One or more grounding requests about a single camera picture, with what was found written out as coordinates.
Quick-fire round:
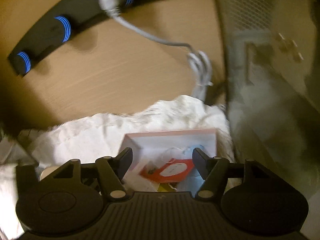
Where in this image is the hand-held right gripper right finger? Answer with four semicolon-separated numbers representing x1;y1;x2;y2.
192;147;275;201

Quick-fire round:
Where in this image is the white cable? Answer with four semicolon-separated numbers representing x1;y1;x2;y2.
110;12;214;103

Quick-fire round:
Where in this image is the white textured cloth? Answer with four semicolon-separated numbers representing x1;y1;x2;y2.
0;94;236;238

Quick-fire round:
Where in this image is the cotton swab pack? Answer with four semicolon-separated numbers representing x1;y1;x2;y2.
139;149;196;188

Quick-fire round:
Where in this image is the cartoon print tissue pack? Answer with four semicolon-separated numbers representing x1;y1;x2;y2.
124;170;177;193

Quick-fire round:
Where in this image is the blue face mask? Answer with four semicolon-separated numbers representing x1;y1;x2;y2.
179;144;208;193

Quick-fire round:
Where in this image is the grey mesh panel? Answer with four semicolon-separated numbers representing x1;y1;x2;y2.
212;0;320;200

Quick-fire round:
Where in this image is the pink cardboard box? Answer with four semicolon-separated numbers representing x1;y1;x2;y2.
117;128;221;193

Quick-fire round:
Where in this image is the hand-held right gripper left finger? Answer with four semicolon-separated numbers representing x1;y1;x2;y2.
52;147;133;201

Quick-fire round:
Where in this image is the black power strip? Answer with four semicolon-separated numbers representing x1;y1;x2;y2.
7;0;203;77

